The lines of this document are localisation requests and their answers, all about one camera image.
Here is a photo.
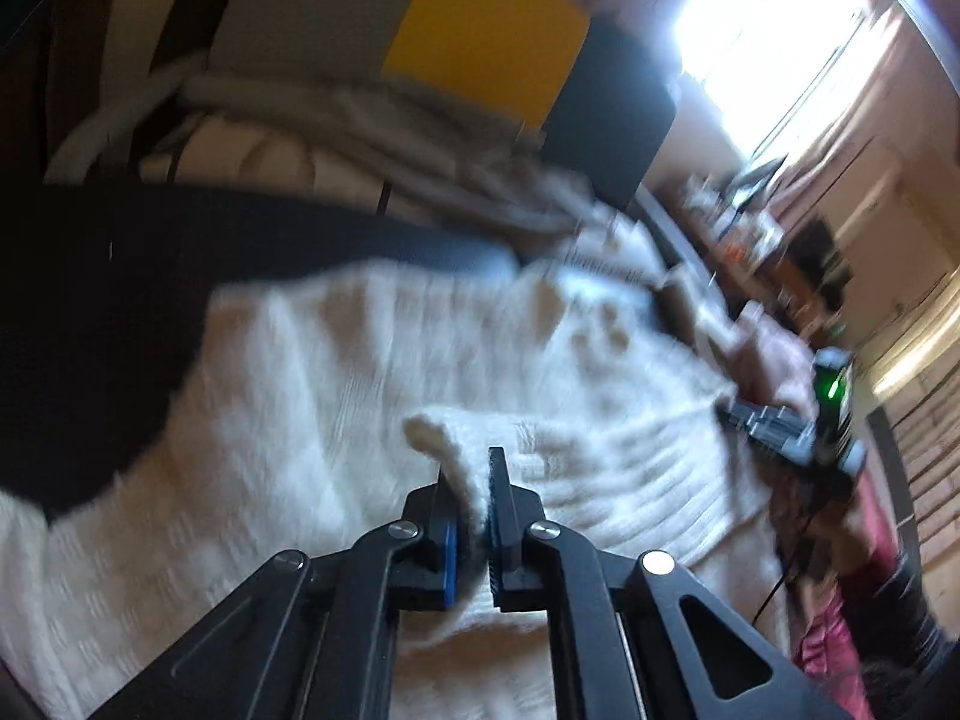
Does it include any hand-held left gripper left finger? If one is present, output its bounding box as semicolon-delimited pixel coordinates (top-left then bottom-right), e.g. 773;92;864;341
90;463;460;720

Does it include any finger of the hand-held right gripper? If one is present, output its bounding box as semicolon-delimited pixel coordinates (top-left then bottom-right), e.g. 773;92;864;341
715;399;817;467

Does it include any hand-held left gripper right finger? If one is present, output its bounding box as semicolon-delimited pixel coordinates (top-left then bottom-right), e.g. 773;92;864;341
486;447;852;720

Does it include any white knit sweater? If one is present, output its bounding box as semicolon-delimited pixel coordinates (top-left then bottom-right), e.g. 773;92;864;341
0;255;796;720

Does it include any pink cloth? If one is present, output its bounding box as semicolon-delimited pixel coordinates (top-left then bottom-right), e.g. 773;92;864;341
660;270;826;428

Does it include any cluttered desk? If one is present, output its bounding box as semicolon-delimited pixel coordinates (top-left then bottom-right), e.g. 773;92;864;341
673;156;856;340

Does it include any magenta cloth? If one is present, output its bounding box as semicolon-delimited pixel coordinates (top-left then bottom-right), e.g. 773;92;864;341
793;476;901;707

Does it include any bright window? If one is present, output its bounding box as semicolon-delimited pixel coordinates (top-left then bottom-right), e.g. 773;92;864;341
671;0;895;160

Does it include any black leather bench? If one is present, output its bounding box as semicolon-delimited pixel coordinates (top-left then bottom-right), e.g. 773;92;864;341
0;172;520;523

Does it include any grey cloth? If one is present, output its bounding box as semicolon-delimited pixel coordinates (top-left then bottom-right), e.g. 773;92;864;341
45;73;595;235

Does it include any grey yellow navy pillow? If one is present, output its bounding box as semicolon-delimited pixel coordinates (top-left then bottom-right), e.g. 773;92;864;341
210;0;677;212

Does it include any black cable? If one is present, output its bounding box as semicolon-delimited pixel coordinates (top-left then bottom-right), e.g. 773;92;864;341
750;495;820;625

